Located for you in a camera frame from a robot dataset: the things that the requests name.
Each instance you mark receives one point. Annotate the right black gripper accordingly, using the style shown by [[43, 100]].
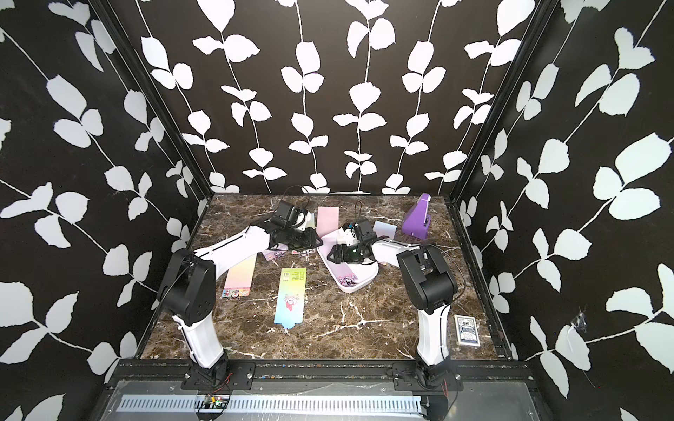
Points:
[[344, 257]]

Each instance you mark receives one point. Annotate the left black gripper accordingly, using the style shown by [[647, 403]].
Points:
[[310, 241]]

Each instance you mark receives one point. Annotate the white plastic storage box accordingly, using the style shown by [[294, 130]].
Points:
[[348, 277]]

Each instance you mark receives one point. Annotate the pink-blue gradient sticker sheet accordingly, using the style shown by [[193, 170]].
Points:
[[383, 229]]

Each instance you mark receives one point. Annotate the green blue sticker sheet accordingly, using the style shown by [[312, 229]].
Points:
[[291, 297]]

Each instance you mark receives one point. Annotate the rainbow gradient sticker sheet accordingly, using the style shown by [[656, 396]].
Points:
[[239, 279]]

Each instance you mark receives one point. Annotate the purple sticker sheet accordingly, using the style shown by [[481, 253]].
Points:
[[271, 255]]

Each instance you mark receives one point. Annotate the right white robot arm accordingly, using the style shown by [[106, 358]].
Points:
[[429, 284]]

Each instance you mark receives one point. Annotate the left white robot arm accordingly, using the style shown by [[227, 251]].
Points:
[[188, 288]]

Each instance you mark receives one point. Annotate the blue playing card box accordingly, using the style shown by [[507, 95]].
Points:
[[466, 331]]

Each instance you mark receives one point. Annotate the purple plastic stand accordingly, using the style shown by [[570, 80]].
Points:
[[417, 221]]

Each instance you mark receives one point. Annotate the small circuit board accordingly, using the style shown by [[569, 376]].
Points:
[[213, 402]]

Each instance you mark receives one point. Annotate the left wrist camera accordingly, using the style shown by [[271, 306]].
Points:
[[287, 215]]

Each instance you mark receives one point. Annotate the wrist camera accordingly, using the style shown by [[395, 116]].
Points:
[[287, 215], [362, 230]]

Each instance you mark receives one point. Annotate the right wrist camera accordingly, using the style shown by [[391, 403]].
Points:
[[362, 230]]

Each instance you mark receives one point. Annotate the white perforated cable duct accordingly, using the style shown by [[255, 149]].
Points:
[[305, 405]]

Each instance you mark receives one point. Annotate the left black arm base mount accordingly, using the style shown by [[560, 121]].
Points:
[[232, 375]]

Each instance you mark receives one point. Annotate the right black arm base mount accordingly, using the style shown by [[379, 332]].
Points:
[[416, 376]]

